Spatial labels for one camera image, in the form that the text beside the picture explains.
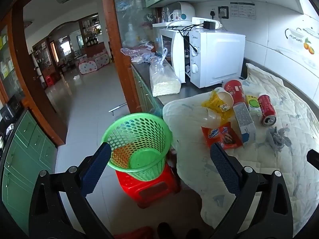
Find green floor cabinets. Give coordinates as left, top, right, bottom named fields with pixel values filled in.
left=0, top=110, right=58, bottom=229

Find grey and white carton box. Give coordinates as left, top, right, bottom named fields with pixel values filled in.
left=233, top=103, right=257, bottom=145

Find white quilted mat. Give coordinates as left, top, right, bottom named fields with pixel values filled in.
left=162, top=63, right=319, bottom=239

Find clear plastic bags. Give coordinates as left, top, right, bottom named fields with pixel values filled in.
left=121, top=43, right=155, bottom=64

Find wooden door frame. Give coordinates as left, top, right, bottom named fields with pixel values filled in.
left=11, top=0, right=145, bottom=147

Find red soda can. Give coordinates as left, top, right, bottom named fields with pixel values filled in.
left=258, top=94, right=277, bottom=126

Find metal rod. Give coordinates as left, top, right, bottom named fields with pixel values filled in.
left=109, top=103, right=128, bottom=113

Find red plastic stool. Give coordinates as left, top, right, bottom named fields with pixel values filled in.
left=115, top=163, right=180, bottom=209

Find white power strip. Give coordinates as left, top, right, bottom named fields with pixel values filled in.
left=191, top=17, right=223, bottom=29

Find white electric water pot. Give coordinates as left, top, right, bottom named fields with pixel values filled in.
left=169, top=2, right=195, bottom=24

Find black appliance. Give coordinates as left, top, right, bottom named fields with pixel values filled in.
left=0, top=96, right=24, bottom=127

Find orange snack packet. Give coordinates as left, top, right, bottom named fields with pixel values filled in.
left=201, top=122, right=243, bottom=150

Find white microwave oven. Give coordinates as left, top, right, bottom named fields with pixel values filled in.
left=153, top=22, right=246, bottom=88

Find small red stools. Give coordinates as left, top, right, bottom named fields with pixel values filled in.
left=43, top=75, right=56, bottom=87

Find green and white drink carton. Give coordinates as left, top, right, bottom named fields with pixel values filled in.
left=245, top=95, right=262, bottom=116

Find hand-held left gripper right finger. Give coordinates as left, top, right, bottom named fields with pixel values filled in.
left=209, top=142, right=292, bottom=239

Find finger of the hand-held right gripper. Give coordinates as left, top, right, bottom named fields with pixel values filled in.
left=306, top=149, right=319, bottom=170

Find black power cable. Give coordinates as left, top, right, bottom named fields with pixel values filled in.
left=172, top=24, right=205, bottom=55

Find green counter cabinets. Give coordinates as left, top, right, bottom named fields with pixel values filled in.
left=131, top=63, right=162, bottom=115

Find yellow plastic bag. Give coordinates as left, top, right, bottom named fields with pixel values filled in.
left=201, top=91, right=236, bottom=123

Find wooden display cabinet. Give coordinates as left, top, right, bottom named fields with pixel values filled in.
left=79, top=14, right=105, bottom=55

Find blue clear plastic bag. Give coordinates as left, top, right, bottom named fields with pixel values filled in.
left=149, top=106, right=163, bottom=117

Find grey paper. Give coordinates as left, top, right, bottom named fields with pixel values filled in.
left=265, top=126, right=292, bottom=152

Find red plastic object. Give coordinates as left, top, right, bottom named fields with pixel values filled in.
left=113, top=226, right=155, bottom=239

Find white paper cup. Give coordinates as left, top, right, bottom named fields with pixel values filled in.
left=214, top=87, right=234, bottom=110

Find white printed mug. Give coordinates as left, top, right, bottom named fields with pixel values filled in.
left=169, top=9, right=181, bottom=22

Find polka dot play tent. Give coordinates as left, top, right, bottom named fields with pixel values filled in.
left=78, top=51, right=110, bottom=74

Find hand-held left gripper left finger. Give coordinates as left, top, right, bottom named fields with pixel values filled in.
left=29, top=142, right=114, bottom=239

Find fruit wall sticker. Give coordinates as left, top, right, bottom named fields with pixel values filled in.
left=285, top=27, right=319, bottom=55

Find green plastic basket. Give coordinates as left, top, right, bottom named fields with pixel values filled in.
left=101, top=113, right=173, bottom=182

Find clear plastic jug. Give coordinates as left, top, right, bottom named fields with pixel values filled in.
left=125, top=24, right=137, bottom=48

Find red cylindrical snack canister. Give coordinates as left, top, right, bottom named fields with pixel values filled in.
left=223, top=80, right=246, bottom=106

